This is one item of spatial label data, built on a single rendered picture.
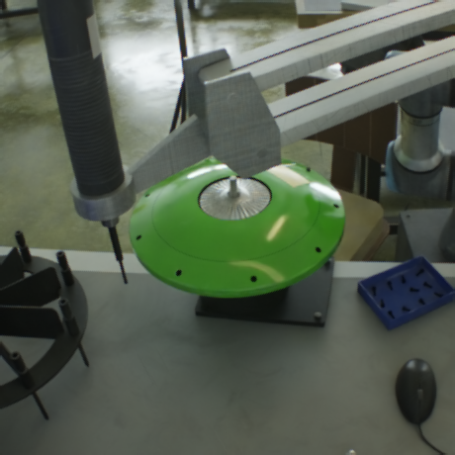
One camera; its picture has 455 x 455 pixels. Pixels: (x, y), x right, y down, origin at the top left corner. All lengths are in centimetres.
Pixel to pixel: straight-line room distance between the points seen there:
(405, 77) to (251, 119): 15
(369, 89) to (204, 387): 52
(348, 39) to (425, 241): 78
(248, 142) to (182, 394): 50
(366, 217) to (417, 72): 112
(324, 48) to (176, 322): 61
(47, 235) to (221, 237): 196
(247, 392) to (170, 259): 21
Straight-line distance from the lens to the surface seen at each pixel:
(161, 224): 91
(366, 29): 52
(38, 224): 287
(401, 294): 103
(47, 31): 43
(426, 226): 127
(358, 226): 162
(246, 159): 49
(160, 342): 98
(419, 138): 102
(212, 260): 85
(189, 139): 50
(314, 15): 193
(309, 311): 98
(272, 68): 48
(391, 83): 54
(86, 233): 272
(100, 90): 45
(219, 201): 92
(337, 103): 52
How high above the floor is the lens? 164
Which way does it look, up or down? 39 degrees down
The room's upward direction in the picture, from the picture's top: 6 degrees counter-clockwise
